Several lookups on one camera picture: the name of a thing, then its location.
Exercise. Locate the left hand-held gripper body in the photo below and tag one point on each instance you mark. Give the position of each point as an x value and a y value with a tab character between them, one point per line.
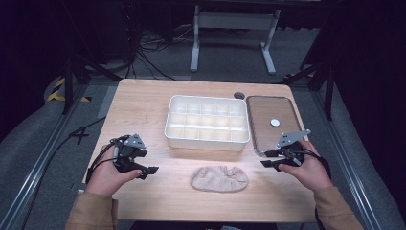
128	152

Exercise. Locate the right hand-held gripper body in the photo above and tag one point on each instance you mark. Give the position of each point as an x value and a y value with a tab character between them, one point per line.
291	147

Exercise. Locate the beige sock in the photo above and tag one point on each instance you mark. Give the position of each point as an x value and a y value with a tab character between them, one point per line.
220	179

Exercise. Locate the white compartment box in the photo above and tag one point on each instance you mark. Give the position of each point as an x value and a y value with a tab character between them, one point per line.
207	123

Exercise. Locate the person's left hand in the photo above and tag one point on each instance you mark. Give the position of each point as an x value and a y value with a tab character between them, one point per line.
107	175

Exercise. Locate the person's right hand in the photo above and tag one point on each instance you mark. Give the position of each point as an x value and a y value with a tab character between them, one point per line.
311	174

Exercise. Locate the small white round disc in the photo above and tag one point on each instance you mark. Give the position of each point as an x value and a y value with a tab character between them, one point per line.
275	122

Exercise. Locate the dark round table grommet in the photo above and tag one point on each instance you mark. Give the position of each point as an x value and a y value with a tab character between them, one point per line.
239	95

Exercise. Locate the black metal stand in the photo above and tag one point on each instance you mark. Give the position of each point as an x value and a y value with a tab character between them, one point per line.
328	83
67	83

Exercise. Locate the yellow black hazard tape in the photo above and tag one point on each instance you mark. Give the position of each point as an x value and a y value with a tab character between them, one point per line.
54	94

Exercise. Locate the grey metal stand frame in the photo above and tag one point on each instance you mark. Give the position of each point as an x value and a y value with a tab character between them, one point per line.
234	20

